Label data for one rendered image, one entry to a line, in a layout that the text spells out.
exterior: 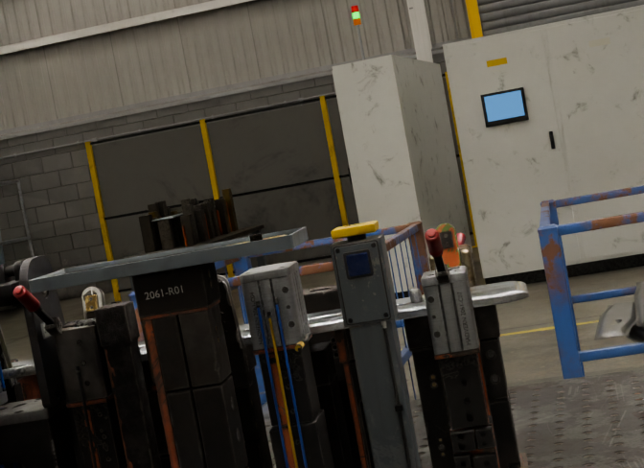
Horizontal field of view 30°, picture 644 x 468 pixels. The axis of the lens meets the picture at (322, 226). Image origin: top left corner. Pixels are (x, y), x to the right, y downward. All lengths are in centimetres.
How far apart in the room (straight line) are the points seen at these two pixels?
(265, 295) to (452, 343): 28
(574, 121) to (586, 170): 39
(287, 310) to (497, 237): 796
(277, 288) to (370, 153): 800
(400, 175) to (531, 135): 109
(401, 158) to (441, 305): 796
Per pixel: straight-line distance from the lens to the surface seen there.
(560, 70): 966
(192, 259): 161
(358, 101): 978
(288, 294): 178
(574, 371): 365
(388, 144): 973
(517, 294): 189
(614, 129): 967
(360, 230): 160
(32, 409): 188
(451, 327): 177
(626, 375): 261
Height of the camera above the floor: 125
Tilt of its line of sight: 3 degrees down
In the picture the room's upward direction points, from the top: 10 degrees counter-clockwise
